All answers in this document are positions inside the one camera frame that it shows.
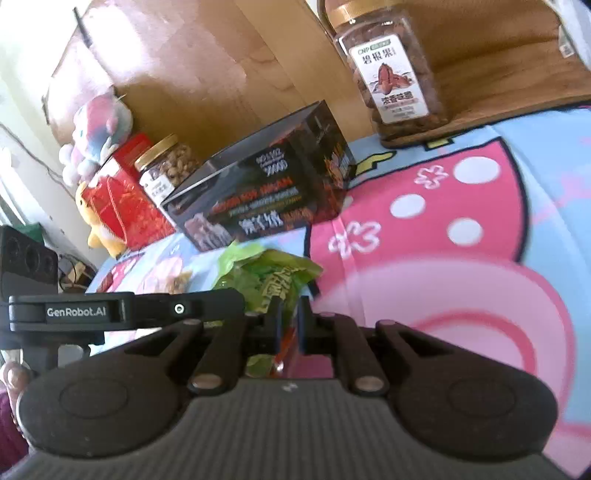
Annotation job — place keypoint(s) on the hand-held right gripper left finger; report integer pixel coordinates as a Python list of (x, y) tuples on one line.
[(278, 325)]

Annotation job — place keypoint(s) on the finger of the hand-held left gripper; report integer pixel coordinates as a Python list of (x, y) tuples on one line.
[(194, 307)]

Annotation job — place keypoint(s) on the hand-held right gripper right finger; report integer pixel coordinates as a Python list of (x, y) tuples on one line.
[(302, 325)]

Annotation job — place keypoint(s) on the clear seed packet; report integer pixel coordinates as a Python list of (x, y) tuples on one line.
[(168, 277)]

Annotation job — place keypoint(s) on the green snack packet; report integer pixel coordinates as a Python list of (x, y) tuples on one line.
[(263, 281)]

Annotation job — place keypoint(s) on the black printed cardboard box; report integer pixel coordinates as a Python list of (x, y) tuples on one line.
[(258, 184)]

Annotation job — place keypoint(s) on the person's left hand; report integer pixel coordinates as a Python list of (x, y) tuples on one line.
[(14, 378)]

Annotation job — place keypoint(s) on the yellow plush toy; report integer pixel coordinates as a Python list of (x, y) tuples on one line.
[(104, 235)]

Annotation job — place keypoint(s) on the red gift box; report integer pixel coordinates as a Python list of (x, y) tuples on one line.
[(124, 207)]

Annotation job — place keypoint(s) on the maroon clothing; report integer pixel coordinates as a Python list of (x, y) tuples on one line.
[(9, 434)]

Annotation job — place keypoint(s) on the pistachio jar with gold lid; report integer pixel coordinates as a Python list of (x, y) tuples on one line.
[(168, 166)]

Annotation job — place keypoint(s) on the printed cartoon blanket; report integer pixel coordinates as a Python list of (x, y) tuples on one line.
[(461, 240)]

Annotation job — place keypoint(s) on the pink plush toy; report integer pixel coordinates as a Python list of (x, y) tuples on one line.
[(99, 129)]

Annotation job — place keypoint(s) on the wooden headboard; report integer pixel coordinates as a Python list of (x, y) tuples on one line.
[(207, 69)]

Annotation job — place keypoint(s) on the pecan jar with gold lid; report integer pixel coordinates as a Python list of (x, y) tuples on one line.
[(392, 78)]

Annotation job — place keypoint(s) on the wood-print cushion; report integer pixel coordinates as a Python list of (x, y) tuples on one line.
[(498, 69)]

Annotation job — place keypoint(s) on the clear plastic bag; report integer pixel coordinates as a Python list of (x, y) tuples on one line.
[(572, 27)]

